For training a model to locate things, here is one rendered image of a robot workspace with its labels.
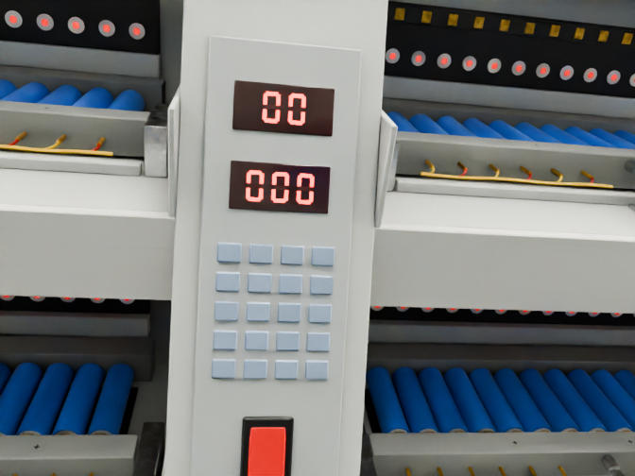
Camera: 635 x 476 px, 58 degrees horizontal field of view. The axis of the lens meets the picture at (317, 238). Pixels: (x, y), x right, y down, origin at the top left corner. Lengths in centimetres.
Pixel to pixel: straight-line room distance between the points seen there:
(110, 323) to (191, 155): 21
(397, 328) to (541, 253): 18
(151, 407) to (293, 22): 27
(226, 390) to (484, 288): 14
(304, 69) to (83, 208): 12
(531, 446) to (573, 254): 14
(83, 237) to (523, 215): 23
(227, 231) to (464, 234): 12
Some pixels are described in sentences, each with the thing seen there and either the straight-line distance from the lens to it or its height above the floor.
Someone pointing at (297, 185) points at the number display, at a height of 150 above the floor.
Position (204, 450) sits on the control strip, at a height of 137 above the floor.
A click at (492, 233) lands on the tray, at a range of 30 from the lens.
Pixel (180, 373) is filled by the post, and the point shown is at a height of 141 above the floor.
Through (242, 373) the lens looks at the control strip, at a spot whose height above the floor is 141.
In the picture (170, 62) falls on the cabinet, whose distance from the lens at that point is 48.
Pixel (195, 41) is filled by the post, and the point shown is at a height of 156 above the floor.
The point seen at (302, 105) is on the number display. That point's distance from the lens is 27.
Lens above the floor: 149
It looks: 3 degrees down
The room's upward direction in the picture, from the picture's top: 3 degrees clockwise
